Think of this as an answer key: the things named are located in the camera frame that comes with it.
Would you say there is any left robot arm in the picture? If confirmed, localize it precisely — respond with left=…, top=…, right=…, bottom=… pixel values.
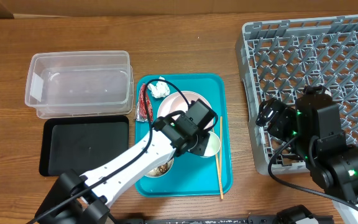
left=31, top=100, right=218, bottom=223

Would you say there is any red foil wrapper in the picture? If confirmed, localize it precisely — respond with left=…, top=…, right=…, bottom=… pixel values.
left=135, top=84, right=154, bottom=122

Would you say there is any small white cup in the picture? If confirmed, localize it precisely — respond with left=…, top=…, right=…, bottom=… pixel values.
left=202, top=131, right=221, bottom=158

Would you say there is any wooden chopstick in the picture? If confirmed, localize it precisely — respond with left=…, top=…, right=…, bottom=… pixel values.
left=215, top=153, right=224, bottom=200

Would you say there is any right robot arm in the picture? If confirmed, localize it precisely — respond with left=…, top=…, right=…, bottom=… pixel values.
left=255, top=85, right=358, bottom=223

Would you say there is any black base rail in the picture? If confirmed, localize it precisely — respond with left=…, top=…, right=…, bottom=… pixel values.
left=116, top=215, right=282, bottom=224

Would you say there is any clear plastic bin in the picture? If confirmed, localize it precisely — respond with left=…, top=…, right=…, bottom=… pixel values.
left=24, top=50, right=134, bottom=119

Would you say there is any black plastic tray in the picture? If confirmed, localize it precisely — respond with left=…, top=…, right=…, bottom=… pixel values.
left=39, top=115, right=129, bottom=177

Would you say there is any teal plastic tray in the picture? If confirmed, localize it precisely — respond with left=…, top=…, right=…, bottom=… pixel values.
left=135, top=73, right=233, bottom=197

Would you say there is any grey bowl with food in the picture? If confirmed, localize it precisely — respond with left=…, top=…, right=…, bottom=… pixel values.
left=145, top=158, right=174, bottom=178

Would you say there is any white tissue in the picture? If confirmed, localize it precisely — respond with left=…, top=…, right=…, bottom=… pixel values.
left=147, top=77, right=170, bottom=98

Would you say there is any grey dishwasher rack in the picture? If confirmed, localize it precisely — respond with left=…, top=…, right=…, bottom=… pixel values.
left=236, top=15, right=358, bottom=175

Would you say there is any pink plate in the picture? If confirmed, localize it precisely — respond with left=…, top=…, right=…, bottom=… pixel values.
left=157, top=91, right=211, bottom=117

